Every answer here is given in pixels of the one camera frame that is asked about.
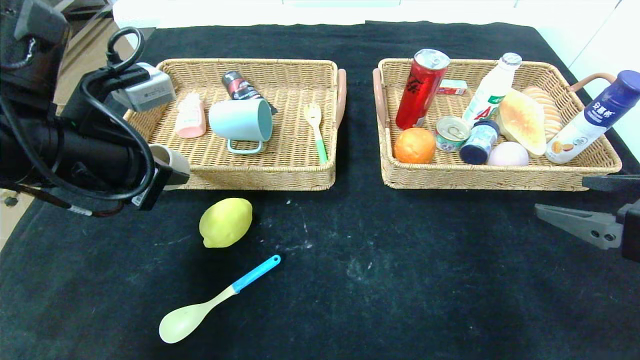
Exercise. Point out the short silver tin can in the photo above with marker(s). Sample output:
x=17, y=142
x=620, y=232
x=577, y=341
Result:
x=452, y=135

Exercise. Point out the small dark blue jar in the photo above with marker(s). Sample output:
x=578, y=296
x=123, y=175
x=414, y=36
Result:
x=477, y=145

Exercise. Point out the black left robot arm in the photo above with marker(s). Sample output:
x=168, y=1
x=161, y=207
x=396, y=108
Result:
x=75, y=150

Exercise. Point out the black cosmetic tube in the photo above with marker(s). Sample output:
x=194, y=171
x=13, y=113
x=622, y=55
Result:
x=237, y=85

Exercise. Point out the white table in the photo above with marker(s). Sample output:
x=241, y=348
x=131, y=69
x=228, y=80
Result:
x=200, y=12

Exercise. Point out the gold metal rolling rack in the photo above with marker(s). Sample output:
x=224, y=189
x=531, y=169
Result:
x=10, y=201

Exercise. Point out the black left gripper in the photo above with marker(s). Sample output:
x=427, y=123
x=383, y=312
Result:
x=156, y=186

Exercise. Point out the small beige cup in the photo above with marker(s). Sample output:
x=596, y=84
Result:
x=172, y=156

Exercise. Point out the black tablecloth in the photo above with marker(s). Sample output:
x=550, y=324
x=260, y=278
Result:
x=320, y=325

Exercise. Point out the light blue mug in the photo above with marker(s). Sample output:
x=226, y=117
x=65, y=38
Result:
x=235, y=120

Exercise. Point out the striped bread loaf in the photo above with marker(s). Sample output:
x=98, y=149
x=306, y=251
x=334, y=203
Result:
x=550, y=112

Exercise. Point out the yellow bread bun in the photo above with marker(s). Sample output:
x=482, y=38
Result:
x=522, y=122

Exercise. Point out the white milk drink bottle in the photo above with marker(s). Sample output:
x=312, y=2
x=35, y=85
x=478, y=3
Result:
x=490, y=95

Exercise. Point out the small pink bottle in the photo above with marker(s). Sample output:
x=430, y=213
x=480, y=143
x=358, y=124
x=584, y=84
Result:
x=190, y=120

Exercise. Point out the grey metal shelf frame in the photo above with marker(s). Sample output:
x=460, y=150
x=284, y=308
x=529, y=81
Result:
x=95, y=12

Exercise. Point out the white bottle blue cap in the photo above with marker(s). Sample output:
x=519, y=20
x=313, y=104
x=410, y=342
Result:
x=580, y=132

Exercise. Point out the yellow lemon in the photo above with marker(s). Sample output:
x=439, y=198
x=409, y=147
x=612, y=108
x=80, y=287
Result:
x=226, y=222

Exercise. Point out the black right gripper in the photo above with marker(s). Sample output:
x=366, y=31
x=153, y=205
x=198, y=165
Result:
x=631, y=231

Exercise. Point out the red soda can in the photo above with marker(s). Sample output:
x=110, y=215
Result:
x=417, y=95

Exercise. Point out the pale pink round bun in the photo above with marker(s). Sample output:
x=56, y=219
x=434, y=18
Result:
x=507, y=156

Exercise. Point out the red green candy box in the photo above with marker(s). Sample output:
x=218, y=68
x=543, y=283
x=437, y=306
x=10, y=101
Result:
x=455, y=89

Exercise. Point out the orange fruit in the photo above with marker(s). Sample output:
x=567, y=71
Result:
x=414, y=145

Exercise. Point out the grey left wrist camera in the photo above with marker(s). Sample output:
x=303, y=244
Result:
x=150, y=90

